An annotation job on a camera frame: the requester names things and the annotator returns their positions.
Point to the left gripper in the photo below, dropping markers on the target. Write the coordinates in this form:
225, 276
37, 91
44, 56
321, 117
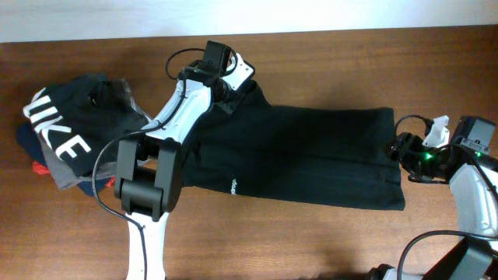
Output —
230, 103

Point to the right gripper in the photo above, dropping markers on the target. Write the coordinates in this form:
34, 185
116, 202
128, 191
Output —
407, 143

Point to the black t-shirt small logo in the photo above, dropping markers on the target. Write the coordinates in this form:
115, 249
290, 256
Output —
314, 156

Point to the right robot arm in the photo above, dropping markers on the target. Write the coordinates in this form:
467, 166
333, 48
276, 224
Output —
461, 160

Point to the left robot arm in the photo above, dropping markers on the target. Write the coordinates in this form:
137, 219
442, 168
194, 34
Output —
149, 169

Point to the black Nike t-shirt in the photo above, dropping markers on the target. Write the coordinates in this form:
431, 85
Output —
76, 119

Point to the grey folded garment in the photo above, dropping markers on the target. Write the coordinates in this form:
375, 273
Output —
121, 90

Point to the red orange garment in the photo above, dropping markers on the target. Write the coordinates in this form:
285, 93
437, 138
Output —
40, 169

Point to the navy folded garment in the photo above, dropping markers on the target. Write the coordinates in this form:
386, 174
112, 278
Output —
27, 144

